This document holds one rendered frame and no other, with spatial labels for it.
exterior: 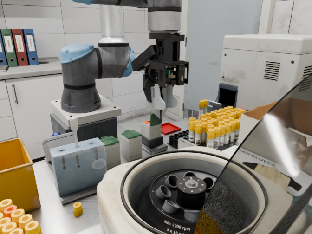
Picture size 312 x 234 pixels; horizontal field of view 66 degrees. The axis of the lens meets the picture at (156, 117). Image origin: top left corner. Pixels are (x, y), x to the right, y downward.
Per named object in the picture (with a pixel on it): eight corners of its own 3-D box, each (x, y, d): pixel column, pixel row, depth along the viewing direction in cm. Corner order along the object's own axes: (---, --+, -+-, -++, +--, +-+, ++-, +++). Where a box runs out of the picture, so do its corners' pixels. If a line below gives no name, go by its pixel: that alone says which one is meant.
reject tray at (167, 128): (168, 124, 87) (168, 122, 87) (181, 130, 82) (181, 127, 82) (152, 128, 83) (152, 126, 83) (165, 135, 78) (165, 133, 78)
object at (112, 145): (112, 157, 65) (111, 134, 63) (121, 165, 61) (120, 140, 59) (98, 161, 63) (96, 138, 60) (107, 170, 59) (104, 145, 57)
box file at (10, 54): (13, 63, 232) (6, 29, 221) (17, 66, 212) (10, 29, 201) (4, 63, 228) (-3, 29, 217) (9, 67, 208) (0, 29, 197)
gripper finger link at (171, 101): (171, 123, 60) (172, 87, 57) (157, 116, 65) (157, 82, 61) (180, 120, 62) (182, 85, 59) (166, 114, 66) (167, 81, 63)
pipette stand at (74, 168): (99, 172, 58) (95, 134, 55) (110, 188, 52) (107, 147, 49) (55, 186, 53) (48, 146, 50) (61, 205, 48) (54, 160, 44)
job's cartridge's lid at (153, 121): (162, 107, 65) (163, 108, 65) (160, 123, 68) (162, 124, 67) (150, 110, 63) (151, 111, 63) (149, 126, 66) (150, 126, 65)
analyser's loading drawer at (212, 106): (224, 107, 98) (225, 95, 96) (238, 112, 93) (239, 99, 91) (187, 119, 86) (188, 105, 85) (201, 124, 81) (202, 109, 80)
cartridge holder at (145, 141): (150, 138, 76) (150, 127, 75) (167, 150, 69) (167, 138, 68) (135, 143, 73) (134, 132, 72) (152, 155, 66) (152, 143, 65)
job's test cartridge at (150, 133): (152, 137, 73) (152, 118, 71) (161, 143, 70) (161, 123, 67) (140, 140, 71) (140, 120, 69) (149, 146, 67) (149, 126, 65)
